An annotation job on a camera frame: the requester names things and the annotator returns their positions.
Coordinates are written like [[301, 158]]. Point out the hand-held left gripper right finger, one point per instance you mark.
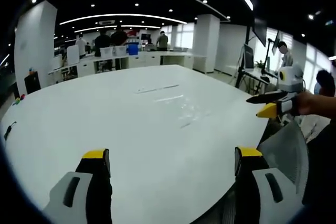
[[262, 197]]

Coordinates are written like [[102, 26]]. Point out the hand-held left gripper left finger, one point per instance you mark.
[[78, 197]]

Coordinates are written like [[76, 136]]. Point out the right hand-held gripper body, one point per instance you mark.
[[291, 79]]

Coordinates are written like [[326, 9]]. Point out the clear resealable plastic bag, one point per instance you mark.
[[181, 106]]

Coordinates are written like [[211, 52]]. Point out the person's right hand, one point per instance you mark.
[[305, 104]]

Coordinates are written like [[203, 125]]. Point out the black-legged white side desk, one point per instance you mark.
[[258, 75]]

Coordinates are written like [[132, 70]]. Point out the small green plant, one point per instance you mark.
[[260, 64]]

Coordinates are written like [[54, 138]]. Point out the computer monitor on desk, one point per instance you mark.
[[249, 57]]

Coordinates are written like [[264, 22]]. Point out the grey mesh office chair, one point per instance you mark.
[[286, 153]]

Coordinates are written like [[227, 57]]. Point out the large raised monitor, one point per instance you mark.
[[260, 32]]

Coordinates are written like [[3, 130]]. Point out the person's dark clothing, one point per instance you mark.
[[321, 166]]

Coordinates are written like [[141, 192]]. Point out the small coloured toys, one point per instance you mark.
[[19, 99]]

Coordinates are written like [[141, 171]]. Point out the black office chair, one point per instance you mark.
[[32, 83]]

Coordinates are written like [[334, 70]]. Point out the long white office desk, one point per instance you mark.
[[147, 58]]

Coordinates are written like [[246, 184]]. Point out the white chair back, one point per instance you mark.
[[73, 55]]

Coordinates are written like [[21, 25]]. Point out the blue storage box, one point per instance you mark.
[[132, 49]]

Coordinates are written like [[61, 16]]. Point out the white storage bin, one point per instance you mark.
[[107, 51], [120, 50]]

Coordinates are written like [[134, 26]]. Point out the ceiling air vent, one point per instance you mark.
[[107, 22]]

